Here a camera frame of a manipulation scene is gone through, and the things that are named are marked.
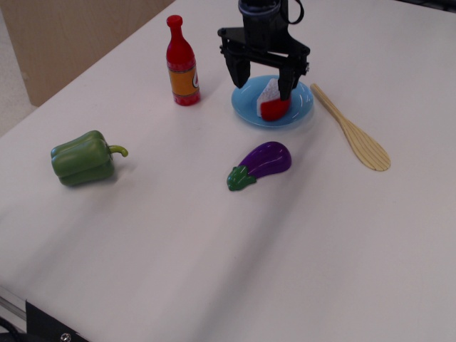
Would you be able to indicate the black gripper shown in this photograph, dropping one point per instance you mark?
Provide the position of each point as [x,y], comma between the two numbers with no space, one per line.
[264,38]

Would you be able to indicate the light blue plastic plate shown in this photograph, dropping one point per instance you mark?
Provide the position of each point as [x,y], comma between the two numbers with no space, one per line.
[244,102]

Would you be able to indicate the red and white toy sushi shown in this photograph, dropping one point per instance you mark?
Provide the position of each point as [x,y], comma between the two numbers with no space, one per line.
[270,107]

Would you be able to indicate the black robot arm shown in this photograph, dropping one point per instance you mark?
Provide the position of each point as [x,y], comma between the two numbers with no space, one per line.
[260,5]

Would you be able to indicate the black corner bracket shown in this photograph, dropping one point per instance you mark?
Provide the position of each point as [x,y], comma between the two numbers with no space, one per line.
[42,325]

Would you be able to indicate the green toy bell pepper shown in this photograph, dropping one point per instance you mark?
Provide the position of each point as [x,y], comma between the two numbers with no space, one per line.
[87,158]

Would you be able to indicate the purple toy eggplant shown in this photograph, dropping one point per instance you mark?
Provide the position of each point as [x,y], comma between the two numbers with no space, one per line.
[266,159]

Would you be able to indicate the red toy sauce bottle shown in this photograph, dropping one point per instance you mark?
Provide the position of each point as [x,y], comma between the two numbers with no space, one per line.
[181,65]

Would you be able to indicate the wooden toy spatula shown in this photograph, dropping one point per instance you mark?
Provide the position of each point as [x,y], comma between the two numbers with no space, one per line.
[367,150]

